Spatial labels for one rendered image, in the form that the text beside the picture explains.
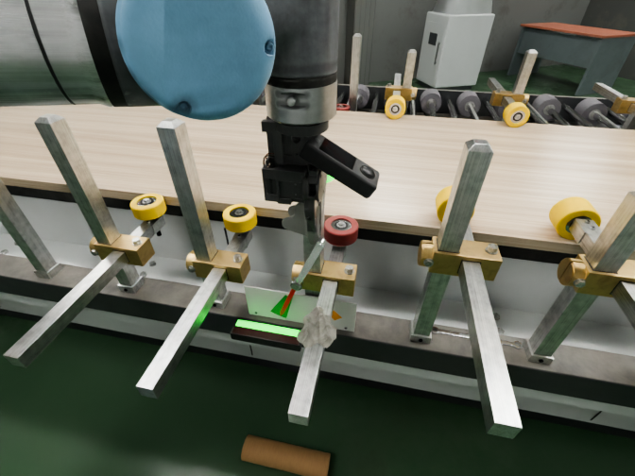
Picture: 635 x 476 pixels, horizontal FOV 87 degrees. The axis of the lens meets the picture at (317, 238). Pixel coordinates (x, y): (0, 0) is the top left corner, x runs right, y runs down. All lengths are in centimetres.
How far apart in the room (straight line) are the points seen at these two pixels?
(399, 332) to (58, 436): 136
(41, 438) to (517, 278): 172
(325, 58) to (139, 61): 23
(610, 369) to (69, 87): 99
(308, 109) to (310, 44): 7
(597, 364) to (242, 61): 91
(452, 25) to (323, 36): 503
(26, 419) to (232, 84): 173
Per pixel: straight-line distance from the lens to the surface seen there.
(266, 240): 97
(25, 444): 180
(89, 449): 166
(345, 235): 74
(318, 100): 42
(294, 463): 135
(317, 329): 60
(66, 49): 25
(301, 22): 40
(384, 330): 83
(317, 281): 70
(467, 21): 554
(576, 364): 95
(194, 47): 23
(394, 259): 94
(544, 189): 110
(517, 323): 107
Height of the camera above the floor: 136
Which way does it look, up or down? 39 degrees down
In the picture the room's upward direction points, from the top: straight up
